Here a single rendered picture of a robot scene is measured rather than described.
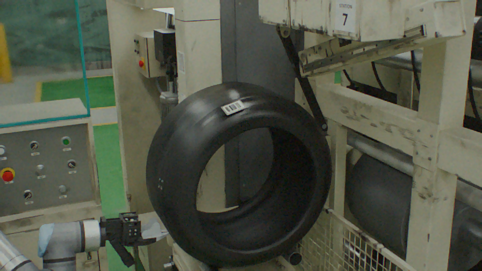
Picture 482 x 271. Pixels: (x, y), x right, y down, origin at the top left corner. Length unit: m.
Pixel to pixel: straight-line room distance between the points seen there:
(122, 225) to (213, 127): 0.40
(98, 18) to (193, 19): 8.80
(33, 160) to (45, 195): 0.16
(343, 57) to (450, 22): 0.39
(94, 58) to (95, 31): 0.50
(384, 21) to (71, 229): 1.02
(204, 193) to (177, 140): 0.50
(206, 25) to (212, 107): 0.40
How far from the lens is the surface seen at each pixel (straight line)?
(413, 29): 1.42
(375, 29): 1.40
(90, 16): 10.58
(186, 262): 1.88
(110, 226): 1.62
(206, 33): 1.84
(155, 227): 1.65
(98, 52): 10.66
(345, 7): 1.42
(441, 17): 1.40
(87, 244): 1.60
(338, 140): 2.11
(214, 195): 2.00
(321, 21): 1.52
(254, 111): 1.53
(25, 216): 2.30
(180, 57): 1.90
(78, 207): 2.30
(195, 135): 1.50
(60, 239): 1.59
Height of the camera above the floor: 1.82
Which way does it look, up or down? 18 degrees down
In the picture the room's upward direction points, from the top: 1 degrees counter-clockwise
